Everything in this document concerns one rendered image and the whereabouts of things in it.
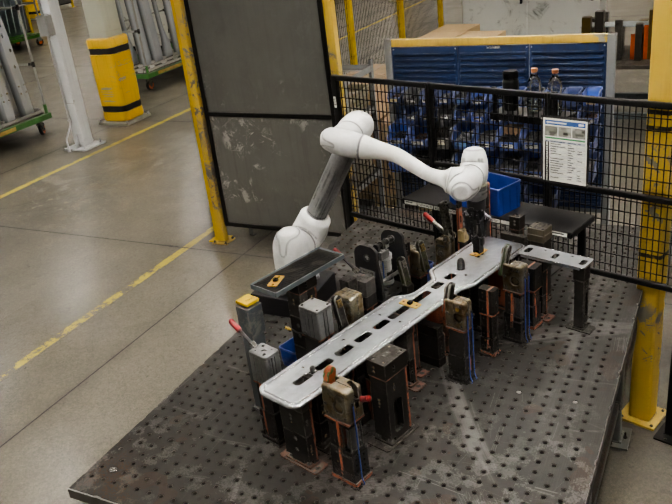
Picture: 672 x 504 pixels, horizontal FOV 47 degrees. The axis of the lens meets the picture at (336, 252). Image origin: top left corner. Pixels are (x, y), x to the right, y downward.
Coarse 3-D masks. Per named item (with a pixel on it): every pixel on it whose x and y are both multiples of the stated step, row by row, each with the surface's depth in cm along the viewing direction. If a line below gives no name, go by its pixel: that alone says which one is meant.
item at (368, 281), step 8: (360, 280) 294; (368, 280) 293; (360, 288) 294; (368, 288) 293; (368, 296) 295; (376, 296) 298; (368, 304) 296; (376, 304) 300; (368, 312) 298; (376, 328) 305
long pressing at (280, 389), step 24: (504, 240) 330; (456, 264) 314; (480, 264) 312; (432, 288) 298; (456, 288) 296; (384, 312) 285; (408, 312) 283; (336, 336) 273; (384, 336) 270; (312, 360) 261; (336, 360) 259; (360, 360) 258; (264, 384) 250; (288, 384) 249; (312, 384) 248; (288, 408) 240
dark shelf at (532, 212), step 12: (420, 192) 384; (432, 192) 382; (444, 192) 380; (408, 204) 378; (420, 204) 373; (432, 204) 368; (528, 204) 355; (492, 216) 347; (504, 216) 346; (528, 216) 343; (540, 216) 341; (552, 216) 340; (564, 216) 338; (576, 216) 337; (588, 216) 336; (552, 228) 328; (564, 228) 327; (576, 228) 326
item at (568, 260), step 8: (536, 248) 320; (544, 248) 319; (520, 256) 317; (528, 256) 314; (536, 256) 313; (544, 256) 312; (560, 256) 311; (568, 256) 310; (576, 256) 309; (560, 264) 305; (568, 264) 304; (576, 264) 303; (584, 264) 302
